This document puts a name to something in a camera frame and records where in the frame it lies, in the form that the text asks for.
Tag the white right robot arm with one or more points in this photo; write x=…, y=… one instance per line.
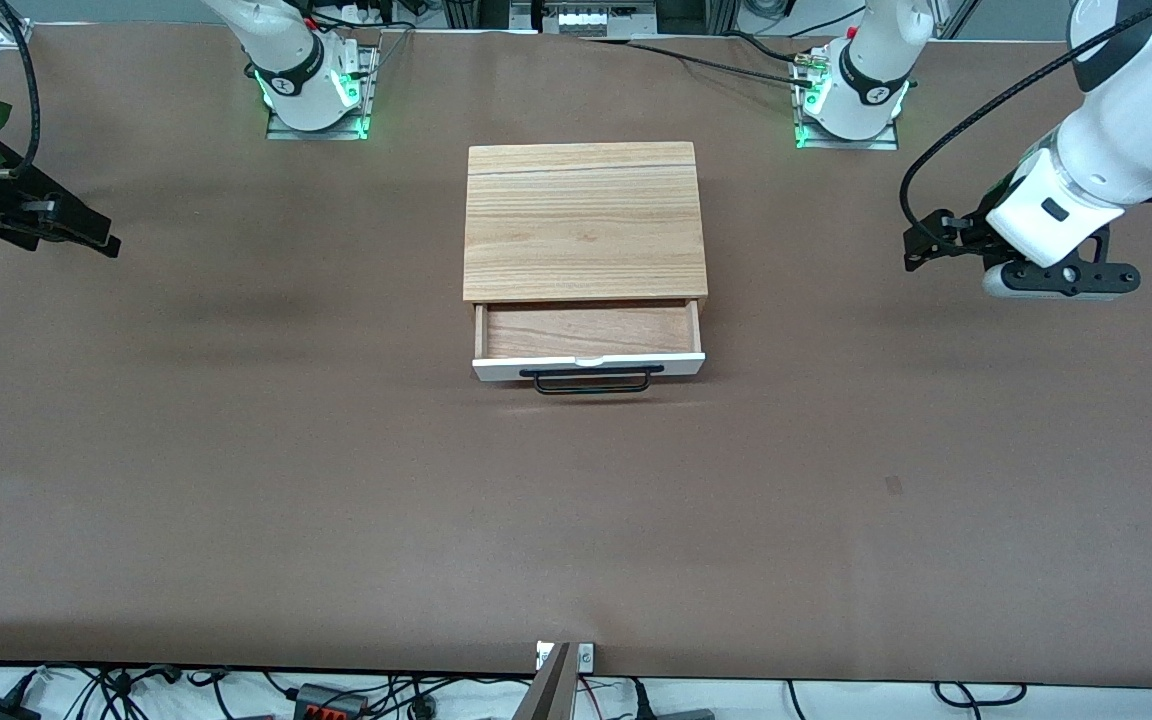
x=308, y=88

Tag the silver table edge bracket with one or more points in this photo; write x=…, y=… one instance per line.
x=584, y=656

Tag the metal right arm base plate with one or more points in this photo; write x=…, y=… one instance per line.
x=368, y=90

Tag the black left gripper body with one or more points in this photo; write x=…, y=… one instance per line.
x=976, y=228

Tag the white-fronted wooden drawer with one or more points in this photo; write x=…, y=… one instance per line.
x=586, y=332

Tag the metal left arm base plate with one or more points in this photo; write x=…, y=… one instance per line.
x=891, y=142

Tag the black power strip red switches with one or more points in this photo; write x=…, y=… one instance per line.
x=328, y=702

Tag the white connector block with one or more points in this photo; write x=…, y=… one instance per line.
x=591, y=18

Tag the silver corner bracket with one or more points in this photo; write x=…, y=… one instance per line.
x=14, y=38

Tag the wooden drawer cabinet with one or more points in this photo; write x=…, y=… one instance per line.
x=584, y=220

